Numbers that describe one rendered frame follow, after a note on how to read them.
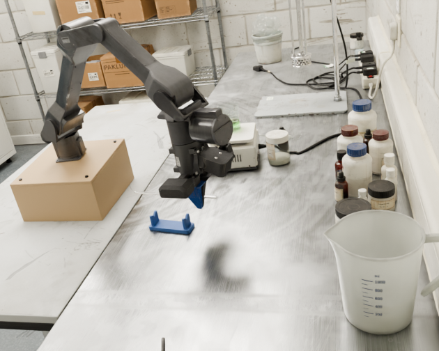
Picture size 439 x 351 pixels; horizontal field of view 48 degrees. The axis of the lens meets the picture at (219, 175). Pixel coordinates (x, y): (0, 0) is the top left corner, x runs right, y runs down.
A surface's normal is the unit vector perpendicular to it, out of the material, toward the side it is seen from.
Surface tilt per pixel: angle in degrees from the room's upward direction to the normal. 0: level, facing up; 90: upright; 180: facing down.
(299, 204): 0
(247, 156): 90
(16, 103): 90
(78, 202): 90
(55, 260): 0
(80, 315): 0
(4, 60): 90
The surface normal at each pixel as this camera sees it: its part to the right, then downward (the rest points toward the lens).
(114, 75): -0.23, 0.49
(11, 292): -0.15, -0.88
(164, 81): 0.25, -0.66
